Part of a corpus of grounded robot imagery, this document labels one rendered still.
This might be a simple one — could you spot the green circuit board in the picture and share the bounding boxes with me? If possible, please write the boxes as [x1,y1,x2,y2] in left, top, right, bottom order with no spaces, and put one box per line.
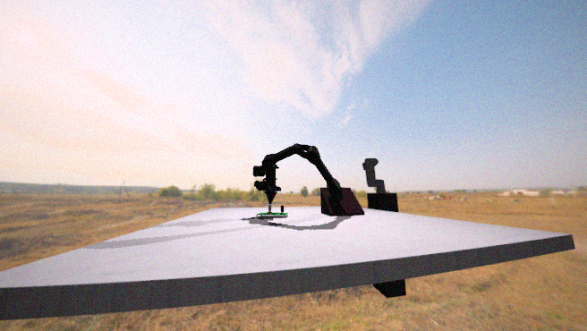
[256,205,288,218]

